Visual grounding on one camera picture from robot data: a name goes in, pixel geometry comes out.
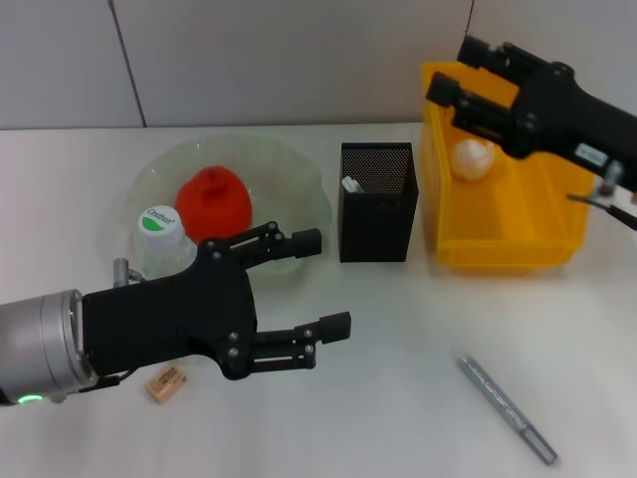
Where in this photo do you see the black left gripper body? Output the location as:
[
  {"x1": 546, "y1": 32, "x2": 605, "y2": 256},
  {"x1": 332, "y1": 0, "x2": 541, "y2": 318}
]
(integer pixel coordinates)
[{"x1": 81, "y1": 238, "x2": 261, "y2": 383}]

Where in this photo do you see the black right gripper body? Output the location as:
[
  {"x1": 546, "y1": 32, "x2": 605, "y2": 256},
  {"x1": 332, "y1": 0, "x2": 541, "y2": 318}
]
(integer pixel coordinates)
[{"x1": 501, "y1": 61, "x2": 637, "y2": 194}]

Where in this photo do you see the white paper ball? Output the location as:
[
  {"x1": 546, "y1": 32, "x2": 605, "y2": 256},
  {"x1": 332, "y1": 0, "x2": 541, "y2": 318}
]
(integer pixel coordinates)
[{"x1": 451, "y1": 138, "x2": 498, "y2": 181}]

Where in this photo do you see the tan eraser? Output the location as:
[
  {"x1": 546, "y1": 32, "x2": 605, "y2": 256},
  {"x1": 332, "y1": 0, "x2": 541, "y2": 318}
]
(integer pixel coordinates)
[{"x1": 143, "y1": 366, "x2": 188, "y2": 401}]

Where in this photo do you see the red tomato-shaped object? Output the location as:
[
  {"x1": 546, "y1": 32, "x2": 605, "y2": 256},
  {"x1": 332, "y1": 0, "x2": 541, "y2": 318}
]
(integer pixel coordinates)
[{"x1": 174, "y1": 167, "x2": 253, "y2": 245}]

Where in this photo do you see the clear green-label water bottle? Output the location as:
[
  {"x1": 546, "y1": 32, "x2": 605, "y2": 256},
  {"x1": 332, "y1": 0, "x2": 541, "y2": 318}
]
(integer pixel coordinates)
[{"x1": 132, "y1": 203, "x2": 200, "y2": 281}]

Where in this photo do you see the silver grey pen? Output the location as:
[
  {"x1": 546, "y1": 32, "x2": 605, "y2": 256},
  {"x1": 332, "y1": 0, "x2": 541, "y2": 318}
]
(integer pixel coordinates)
[{"x1": 457, "y1": 356, "x2": 557, "y2": 465}]

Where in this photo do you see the translucent wavy fruit plate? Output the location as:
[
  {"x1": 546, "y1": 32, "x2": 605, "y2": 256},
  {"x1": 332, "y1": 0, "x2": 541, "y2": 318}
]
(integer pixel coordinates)
[{"x1": 121, "y1": 136, "x2": 332, "y2": 278}]

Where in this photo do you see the black mesh pen holder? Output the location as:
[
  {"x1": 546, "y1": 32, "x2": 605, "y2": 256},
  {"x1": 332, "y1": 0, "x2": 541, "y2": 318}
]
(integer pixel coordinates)
[{"x1": 338, "y1": 142, "x2": 420, "y2": 264}]

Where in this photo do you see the yellow plastic bin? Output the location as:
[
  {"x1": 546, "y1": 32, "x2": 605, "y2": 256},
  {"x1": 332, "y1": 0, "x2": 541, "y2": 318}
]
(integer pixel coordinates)
[{"x1": 420, "y1": 61, "x2": 595, "y2": 273}]

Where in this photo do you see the left arm cable with plug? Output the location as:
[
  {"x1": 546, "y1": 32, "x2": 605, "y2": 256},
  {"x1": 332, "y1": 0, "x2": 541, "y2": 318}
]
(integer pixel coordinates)
[{"x1": 93, "y1": 368, "x2": 136, "y2": 395}]

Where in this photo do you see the arm cable with plug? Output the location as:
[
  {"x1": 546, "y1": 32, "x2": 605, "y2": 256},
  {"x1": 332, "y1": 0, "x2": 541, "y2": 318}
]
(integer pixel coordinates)
[
  {"x1": 566, "y1": 161, "x2": 637, "y2": 231},
  {"x1": 93, "y1": 368, "x2": 136, "y2": 395}
]

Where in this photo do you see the right arm cable with plug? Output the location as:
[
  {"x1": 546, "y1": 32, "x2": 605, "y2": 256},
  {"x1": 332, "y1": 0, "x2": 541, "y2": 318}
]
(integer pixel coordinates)
[{"x1": 566, "y1": 161, "x2": 637, "y2": 231}]

